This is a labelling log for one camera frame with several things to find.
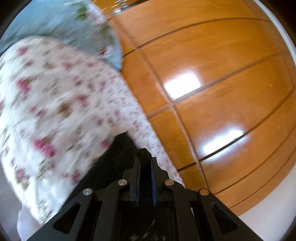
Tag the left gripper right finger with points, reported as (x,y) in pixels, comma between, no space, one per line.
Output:
(174,208)

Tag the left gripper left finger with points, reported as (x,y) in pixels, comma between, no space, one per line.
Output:
(122,211)

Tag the black pants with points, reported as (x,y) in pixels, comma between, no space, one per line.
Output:
(118,158)

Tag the floral bed cover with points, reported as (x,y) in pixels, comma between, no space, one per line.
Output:
(60,110)

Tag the wooden wardrobe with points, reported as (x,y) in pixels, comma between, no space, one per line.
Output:
(216,80)

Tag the blue floral pillow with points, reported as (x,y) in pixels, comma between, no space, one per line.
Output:
(77,23)

